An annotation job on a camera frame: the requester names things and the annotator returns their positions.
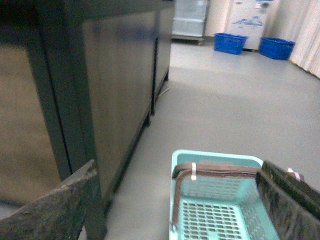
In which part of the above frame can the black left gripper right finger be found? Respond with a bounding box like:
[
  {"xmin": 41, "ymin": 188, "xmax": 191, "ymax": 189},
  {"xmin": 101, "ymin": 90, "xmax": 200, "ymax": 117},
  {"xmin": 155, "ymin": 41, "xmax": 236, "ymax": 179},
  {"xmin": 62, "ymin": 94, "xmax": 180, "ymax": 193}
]
[{"xmin": 255, "ymin": 160, "xmax": 320, "ymax": 240}]

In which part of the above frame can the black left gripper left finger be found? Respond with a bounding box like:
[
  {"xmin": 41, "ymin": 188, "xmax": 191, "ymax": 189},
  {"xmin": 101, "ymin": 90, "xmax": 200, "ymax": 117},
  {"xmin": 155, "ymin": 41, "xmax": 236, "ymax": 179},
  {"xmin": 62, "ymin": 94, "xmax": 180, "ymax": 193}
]
[{"xmin": 0, "ymin": 160, "xmax": 98, "ymax": 240}]

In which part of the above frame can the light blue plastic basket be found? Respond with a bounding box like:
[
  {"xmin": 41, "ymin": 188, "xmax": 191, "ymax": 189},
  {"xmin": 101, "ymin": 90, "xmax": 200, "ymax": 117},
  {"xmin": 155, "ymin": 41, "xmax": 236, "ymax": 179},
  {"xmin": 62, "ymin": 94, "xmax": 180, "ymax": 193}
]
[{"xmin": 169, "ymin": 149, "xmax": 280, "ymax": 240}]

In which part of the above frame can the dark display shelf cabinet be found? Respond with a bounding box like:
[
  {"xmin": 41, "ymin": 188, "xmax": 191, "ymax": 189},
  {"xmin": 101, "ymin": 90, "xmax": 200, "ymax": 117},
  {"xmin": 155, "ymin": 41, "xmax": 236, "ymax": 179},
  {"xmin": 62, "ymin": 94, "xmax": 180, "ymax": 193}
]
[{"xmin": 0, "ymin": 0, "xmax": 175, "ymax": 240}]

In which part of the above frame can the blue crate right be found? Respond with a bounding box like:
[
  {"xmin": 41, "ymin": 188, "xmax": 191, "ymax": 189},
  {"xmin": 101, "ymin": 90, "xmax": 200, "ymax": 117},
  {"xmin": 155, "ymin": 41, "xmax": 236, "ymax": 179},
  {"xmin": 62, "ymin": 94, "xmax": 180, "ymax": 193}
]
[{"xmin": 259, "ymin": 37, "xmax": 296, "ymax": 60}]

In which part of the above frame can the blue crate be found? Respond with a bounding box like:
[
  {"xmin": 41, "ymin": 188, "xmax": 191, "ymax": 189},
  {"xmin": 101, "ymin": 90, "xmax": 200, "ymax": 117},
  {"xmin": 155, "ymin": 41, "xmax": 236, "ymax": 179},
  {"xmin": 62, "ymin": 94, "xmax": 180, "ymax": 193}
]
[
  {"xmin": 213, "ymin": 32, "xmax": 249, "ymax": 55},
  {"xmin": 259, "ymin": 37, "xmax": 296, "ymax": 60}
]

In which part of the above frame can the blue crate left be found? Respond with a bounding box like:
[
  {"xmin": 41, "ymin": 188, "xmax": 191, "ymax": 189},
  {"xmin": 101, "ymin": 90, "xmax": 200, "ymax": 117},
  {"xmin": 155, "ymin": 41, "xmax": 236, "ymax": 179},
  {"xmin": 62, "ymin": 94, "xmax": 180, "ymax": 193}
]
[{"xmin": 213, "ymin": 32, "xmax": 249, "ymax": 55}]

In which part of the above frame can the white appliance with blue print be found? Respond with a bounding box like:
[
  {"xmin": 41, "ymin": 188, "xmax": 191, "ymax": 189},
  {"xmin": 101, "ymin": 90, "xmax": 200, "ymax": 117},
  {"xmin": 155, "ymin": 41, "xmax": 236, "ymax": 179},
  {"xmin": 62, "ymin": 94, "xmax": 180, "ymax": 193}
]
[{"xmin": 224, "ymin": 0, "xmax": 273, "ymax": 51}]

